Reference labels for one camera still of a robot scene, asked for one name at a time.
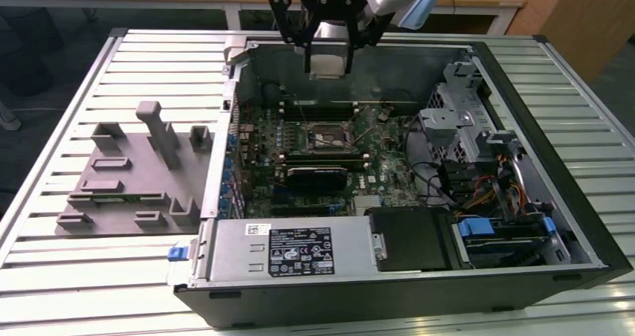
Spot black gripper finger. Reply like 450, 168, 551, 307
343, 11, 399, 74
267, 0, 319, 76

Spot silver CPU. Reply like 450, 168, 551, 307
308, 45, 350, 81

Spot wire locking lever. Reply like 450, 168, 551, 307
318, 135, 358, 152

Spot CPU socket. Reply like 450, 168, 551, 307
303, 121, 359, 155

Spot metal drive cage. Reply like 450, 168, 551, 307
416, 61, 523, 166

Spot green motherboard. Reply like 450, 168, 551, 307
231, 101, 431, 220

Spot black graphics card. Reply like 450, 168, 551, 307
283, 166, 352, 193

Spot wooden cabinet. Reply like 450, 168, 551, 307
508, 0, 635, 83

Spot silver finned heatsink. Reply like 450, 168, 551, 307
354, 196, 387, 210

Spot grey parts rack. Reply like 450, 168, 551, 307
54, 100, 215, 237

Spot black office chair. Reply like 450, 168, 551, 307
0, 7, 66, 97

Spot black bay cover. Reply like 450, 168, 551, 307
367, 206, 456, 273

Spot hard disk in blue carrier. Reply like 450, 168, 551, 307
451, 216, 559, 271

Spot green RAM stick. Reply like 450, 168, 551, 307
92, 196, 142, 205

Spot white metal leg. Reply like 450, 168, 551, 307
0, 100, 24, 132

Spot grey power supply unit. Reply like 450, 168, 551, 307
206, 216, 379, 282

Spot black PC case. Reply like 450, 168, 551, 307
172, 34, 635, 329

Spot black cable bundle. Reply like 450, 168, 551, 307
404, 114, 475, 209

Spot orange yellow power wires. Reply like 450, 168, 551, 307
466, 156, 528, 213

